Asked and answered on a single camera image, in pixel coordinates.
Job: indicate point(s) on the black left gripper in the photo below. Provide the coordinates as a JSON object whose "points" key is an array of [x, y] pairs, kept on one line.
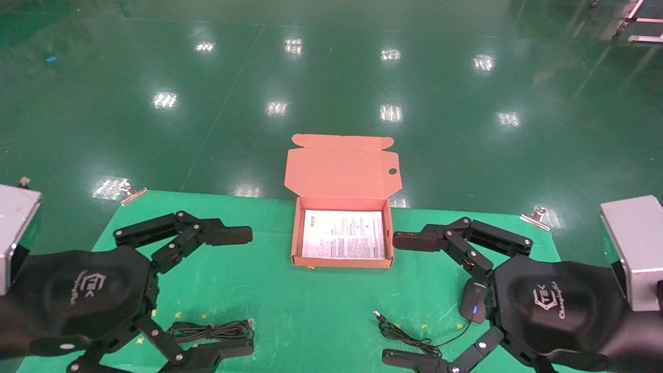
{"points": [[77, 295]]}

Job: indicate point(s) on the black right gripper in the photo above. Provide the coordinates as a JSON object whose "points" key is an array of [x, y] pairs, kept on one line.
{"points": [[559, 305]]}

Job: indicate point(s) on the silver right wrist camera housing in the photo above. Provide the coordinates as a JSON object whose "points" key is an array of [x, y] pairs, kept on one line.
{"points": [[634, 243]]}

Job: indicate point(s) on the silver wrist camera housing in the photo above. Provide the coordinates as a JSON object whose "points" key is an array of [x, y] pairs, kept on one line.
{"points": [[634, 243], [15, 228]]}

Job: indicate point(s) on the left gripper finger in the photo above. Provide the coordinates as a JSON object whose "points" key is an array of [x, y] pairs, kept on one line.
{"points": [[228, 235]]}

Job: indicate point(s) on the green table mat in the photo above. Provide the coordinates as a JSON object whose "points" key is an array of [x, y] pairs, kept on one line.
{"points": [[311, 295]]}

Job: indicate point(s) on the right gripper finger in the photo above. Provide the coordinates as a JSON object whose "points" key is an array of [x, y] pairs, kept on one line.
{"points": [[414, 241], [409, 361]]}

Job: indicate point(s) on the metal binder clip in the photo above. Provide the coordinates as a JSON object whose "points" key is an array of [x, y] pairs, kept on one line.
{"points": [[132, 194], [536, 217]]}

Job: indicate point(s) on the white metal frame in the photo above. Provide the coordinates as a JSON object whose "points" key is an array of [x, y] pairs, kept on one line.
{"points": [[642, 20]]}

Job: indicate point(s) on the white printed instruction sheet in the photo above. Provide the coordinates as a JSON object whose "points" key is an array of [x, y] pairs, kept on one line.
{"points": [[344, 233]]}

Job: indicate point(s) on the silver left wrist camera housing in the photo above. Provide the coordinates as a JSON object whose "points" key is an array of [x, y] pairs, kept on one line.
{"points": [[15, 228]]}

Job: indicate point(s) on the orange cardboard box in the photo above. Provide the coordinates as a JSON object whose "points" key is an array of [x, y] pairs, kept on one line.
{"points": [[342, 171]]}

